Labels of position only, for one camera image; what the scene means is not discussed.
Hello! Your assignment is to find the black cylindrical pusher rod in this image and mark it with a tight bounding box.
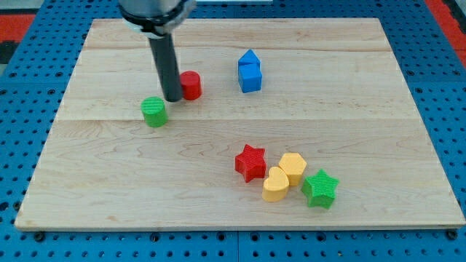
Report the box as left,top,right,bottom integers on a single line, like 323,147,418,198
149,34,183,102

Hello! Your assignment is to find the red cylinder block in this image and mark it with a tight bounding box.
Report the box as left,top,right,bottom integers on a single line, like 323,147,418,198
180,71,202,100

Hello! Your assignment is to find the red star block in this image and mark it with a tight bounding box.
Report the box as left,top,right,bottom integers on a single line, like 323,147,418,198
234,144,266,183

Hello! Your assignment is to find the green star block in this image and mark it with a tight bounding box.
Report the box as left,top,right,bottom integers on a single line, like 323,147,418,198
301,169,339,210

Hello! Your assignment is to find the green cylinder block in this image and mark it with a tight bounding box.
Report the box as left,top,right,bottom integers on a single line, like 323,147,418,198
141,97,168,127

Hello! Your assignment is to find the blue triangle block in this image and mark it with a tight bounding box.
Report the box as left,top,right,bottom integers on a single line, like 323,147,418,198
237,49,261,67

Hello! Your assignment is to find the blue cube block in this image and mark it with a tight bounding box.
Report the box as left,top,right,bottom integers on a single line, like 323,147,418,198
238,63,262,93

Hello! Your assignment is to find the yellow hexagon block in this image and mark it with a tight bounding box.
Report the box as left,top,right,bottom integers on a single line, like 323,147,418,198
278,153,307,186

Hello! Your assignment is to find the wooden board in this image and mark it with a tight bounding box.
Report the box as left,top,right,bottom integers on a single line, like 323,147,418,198
15,18,465,232

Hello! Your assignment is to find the yellow heart block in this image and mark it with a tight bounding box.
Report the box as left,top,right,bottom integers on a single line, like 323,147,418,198
262,166,290,202

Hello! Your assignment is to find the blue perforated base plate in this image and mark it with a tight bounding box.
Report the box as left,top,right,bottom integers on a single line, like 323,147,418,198
1,0,465,261

